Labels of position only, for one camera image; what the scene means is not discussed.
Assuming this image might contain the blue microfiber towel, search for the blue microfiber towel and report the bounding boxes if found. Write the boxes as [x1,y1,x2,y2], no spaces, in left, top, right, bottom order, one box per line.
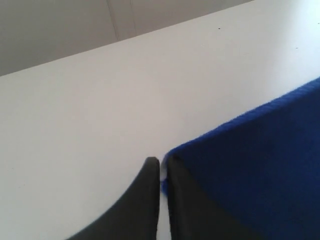
[163,79,320,240]

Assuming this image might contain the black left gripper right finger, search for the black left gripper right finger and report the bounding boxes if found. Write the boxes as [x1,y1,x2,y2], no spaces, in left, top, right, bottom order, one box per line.
[167,157,248,240]

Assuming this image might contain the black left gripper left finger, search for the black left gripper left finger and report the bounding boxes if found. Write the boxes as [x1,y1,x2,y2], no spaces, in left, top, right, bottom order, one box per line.
[70,157,160,240]

